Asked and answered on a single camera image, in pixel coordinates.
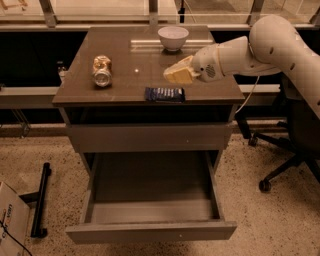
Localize white cardboard box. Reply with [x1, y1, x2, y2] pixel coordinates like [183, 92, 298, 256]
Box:
[0, 182, 30, 256]

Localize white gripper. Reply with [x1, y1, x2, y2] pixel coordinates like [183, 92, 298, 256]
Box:
[163, 44, 226, 84]

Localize black office chair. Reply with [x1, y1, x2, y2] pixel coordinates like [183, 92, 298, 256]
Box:
[235, 73, 320, 193]

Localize black thin cable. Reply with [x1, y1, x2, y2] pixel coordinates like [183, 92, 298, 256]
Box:
[0, 220, 33, 256]

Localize white ceramic bowl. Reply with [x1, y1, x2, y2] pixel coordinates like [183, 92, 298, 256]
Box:
[158, 26, 189, 51]

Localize grey drawer cabinet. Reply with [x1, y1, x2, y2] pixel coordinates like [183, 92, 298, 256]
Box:
[53, 27, 244, 170]

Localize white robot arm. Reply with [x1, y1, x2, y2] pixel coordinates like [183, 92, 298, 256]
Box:
[164, 15, 320, 117]

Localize white cable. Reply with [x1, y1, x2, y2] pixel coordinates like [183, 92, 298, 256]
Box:
[235, 75, 262, 115]

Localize closed grey top drawer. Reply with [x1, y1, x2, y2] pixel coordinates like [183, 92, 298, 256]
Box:
[67, 123, 232, 153]

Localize open grey middle drawer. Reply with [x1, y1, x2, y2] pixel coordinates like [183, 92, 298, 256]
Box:
[66, 151, 237, 244]

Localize small bottle behind cabinet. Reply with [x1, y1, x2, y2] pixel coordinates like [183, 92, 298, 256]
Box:
[57, 61, 68, 81]

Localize black metal stand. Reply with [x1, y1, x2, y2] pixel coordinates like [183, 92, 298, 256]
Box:
[20, 162, 51, 238]

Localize crushed metal soda can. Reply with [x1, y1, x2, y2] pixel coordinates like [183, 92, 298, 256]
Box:
[92, 55, 112, 87]

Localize blue rxbar blueberry bar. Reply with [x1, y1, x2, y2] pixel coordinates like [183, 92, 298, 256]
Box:
[144, 87, 185, 103]

